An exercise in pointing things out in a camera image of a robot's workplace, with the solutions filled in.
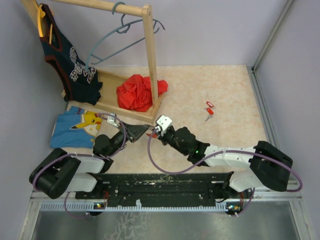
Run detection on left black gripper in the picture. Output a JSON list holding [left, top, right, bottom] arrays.
[[107, 120, 149, 157]]

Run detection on red handled metal key organizer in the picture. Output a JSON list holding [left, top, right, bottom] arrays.
[[145, 126, 159, 139]]

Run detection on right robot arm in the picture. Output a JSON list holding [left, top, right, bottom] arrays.
[[155, 126, 293, 198]]

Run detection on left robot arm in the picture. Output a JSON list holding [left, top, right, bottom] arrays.
[[29, 122, 151, 199]]

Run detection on red crumpled shirt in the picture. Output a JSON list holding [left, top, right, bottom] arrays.
[[116, 74, 153, 112]]

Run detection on red tagged key near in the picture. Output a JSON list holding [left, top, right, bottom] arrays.
[[205, 107, 214, 122]]

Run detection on red tagged key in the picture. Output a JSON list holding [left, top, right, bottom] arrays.
[[205, 107, 214, 122], [206, 101, 215, 109]]

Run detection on wooden clothes rack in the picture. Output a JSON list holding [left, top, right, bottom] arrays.
[[21, 0, 164, 124]]

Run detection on red tagged key far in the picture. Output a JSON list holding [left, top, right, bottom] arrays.
[[206, 101, 215, 109]]

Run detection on blue pikachu shirt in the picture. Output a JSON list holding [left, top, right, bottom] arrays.
[[50, 106, 103, 149]]

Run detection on navy basketball jersey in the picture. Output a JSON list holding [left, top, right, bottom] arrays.
[[39, 4, 103, 106]]

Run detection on yellow plastic hanger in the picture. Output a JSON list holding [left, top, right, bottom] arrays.
[[36, 4, 53, 44]]

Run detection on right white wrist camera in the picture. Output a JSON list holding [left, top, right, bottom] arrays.
[[155, 115, 173, 136]]

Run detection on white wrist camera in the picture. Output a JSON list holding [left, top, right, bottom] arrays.
[[155, 115, 173, 136], [107, 113, 119, 128]]

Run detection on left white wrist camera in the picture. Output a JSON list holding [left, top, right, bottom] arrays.
[[107, 113, 119, 128]]

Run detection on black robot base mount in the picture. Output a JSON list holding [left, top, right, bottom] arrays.
[[75, 173, 240, 208]]

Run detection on teal wire hanger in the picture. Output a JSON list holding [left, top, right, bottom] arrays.
[[84, 1, 167, 72]]

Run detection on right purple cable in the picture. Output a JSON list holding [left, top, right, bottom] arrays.
[[147, 128, 305, 218]]

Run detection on grey slotted cable duct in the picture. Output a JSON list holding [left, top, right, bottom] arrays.
[[39, 201, 241, 213]]

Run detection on aluminium frame rail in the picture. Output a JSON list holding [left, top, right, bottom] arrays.
[[249, 0, 303, 201]]

